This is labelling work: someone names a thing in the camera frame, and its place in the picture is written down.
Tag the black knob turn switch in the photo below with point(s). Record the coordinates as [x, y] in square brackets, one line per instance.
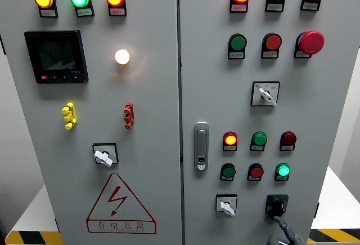
[277, 204]

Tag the black door hinge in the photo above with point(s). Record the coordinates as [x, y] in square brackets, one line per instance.
[57, 225]
[317, 210]
[2, 45]

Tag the black yellow striped tape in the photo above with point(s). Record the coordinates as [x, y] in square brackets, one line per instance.
[334, 235]
[32, 238]

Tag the small label plate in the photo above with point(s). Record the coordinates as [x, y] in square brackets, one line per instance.
[280, 178]
[229, 148]
[236, 55]
[273, 7]
[48, 13]
[269, 54]
[256, 148]
[225, 178]
[309, 6]
[253, 178]
[301, 54]
[117, 11]
[286, 147]
[84, 11]
[238, 8]

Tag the small green lamp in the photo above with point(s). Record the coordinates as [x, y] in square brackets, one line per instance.
[259, 138]
[282, 170]

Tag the small red push button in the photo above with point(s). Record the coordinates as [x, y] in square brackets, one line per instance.
[255, 171]

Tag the small green push button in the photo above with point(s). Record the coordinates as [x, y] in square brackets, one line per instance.
[227, 171]

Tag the small red lamp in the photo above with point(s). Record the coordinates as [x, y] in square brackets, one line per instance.
[230, 138]
[288, 138]

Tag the silver door lock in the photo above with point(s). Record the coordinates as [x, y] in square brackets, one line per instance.
[201, 143]

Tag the pale grey cabinet door with lock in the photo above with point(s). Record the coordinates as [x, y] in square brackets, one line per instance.
[306, 109]

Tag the red warning triangle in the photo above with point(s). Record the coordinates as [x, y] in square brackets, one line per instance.
[120, 225]

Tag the pale grey cabinet door with display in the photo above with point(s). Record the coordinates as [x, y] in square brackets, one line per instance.
[152, 101]

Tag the large red stop button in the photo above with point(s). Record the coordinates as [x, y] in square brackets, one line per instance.
[310, 42]

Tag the white lamp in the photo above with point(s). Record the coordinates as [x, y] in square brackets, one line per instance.
[122, 56]

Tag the black display meter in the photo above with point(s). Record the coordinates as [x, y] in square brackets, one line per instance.
[56, 56]

